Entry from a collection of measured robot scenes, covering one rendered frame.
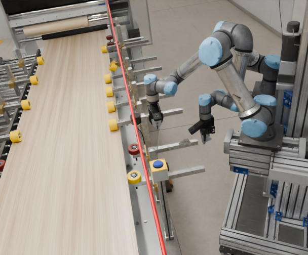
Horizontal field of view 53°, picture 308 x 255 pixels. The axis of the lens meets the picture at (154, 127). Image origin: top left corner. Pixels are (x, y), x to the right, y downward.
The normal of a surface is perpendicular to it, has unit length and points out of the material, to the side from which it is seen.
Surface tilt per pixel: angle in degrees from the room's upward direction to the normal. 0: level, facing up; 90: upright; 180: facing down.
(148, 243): 0
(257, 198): 0
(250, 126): 96
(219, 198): 0
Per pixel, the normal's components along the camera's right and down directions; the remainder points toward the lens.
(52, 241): -0.12, -0.81
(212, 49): -0.62, 0.45
